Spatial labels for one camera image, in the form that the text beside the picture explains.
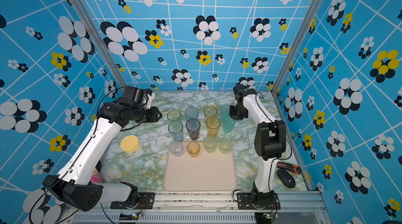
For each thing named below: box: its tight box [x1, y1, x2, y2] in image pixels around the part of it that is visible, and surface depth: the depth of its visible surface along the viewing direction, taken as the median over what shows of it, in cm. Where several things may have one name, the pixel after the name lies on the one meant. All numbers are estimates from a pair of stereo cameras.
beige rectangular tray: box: [163, 141, 238, 192], surface depth 85 cm
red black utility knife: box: [275, 161, 302, 175], surface depth 84 cm
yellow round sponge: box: [120, 135, 140, 154], surface depth 91 cm
